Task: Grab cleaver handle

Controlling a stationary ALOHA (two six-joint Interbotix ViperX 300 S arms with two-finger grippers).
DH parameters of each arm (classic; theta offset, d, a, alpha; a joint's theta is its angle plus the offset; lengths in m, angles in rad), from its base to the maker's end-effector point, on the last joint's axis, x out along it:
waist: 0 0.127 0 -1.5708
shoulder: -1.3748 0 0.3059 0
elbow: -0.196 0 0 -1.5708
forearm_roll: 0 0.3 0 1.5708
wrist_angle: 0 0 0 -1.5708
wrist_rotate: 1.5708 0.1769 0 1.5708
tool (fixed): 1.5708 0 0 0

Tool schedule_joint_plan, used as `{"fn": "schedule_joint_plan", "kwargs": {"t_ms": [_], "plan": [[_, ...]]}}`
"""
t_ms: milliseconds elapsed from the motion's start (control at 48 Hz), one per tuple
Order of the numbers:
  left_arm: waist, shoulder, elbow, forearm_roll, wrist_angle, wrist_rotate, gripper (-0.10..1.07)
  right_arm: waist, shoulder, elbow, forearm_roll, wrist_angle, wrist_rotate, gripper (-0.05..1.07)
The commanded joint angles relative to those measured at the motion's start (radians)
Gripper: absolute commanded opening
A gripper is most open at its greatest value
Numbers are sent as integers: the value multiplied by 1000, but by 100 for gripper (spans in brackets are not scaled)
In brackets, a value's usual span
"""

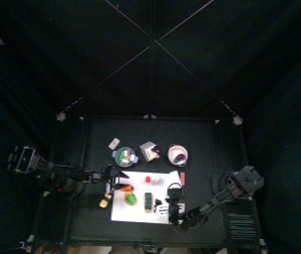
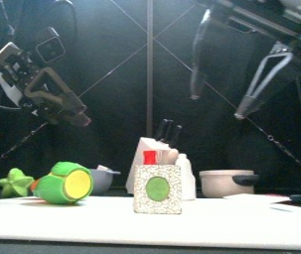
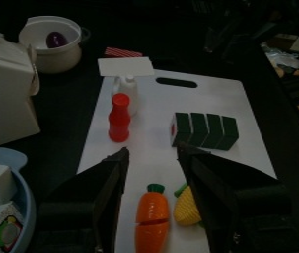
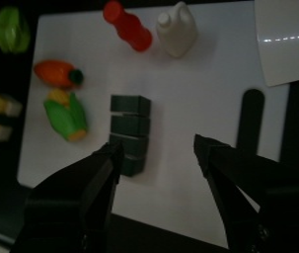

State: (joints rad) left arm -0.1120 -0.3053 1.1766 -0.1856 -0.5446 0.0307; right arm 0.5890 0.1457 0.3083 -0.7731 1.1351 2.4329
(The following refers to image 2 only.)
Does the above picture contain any white knife block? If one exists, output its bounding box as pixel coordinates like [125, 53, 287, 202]
[124, 136, 172, 195]

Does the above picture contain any small grey toy pot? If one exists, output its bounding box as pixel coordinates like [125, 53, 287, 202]
[87, 164, 121, 196]

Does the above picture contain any green yellow round toy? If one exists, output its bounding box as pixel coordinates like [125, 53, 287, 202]
[29, 161, 95, 205]

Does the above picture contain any green star toy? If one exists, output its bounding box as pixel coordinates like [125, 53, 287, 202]
[0, 168, 36, 198]

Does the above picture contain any speckled box with green oval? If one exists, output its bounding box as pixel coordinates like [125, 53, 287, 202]
[131, 164, 183, 215]

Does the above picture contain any white toy bottle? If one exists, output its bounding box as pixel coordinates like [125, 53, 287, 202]
[174, 153, 198, 201]

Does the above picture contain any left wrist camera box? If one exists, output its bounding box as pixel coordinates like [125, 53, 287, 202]
[34, 27, 66, 64]

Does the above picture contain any black knife handle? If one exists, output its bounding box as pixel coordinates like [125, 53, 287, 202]
[162, 120, 175, 144]
[168, 124, 184, 149]
[152, 118, 170, 142]

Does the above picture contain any beige cleaver handle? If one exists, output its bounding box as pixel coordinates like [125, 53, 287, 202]
[158, 148, 180, 166]

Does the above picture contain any beige pot with black handle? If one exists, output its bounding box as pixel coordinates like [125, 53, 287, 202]
[198, 169, 259, 199]

